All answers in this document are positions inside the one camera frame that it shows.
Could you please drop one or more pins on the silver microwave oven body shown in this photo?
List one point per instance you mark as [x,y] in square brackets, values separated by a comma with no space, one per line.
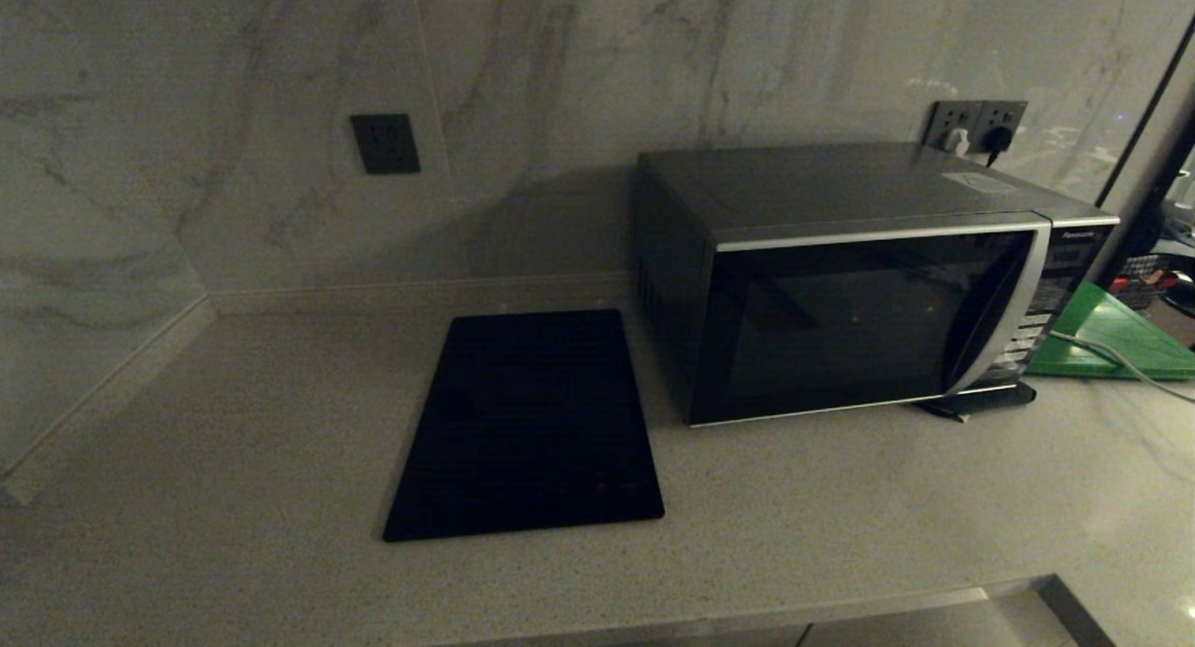
[803,185]

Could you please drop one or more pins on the black glass induction cooktop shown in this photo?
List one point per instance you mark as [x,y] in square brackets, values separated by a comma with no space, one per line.
[532,423]

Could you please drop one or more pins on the white power plug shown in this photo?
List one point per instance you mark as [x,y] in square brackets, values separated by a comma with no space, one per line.
[957,142]

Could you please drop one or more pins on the black power plug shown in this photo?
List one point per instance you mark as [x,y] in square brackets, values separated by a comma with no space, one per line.
[998,140]

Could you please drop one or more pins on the green cutting board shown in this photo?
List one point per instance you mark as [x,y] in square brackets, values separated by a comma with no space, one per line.
[1120,334]

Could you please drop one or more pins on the black single wall socket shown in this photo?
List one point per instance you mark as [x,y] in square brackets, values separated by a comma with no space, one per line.
[385,143]

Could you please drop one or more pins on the grey double wall socket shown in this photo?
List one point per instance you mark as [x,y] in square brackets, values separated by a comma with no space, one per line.
[976,117]

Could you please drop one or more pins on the black metal frame post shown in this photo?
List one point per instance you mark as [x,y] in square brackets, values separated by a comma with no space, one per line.
[1153,115]

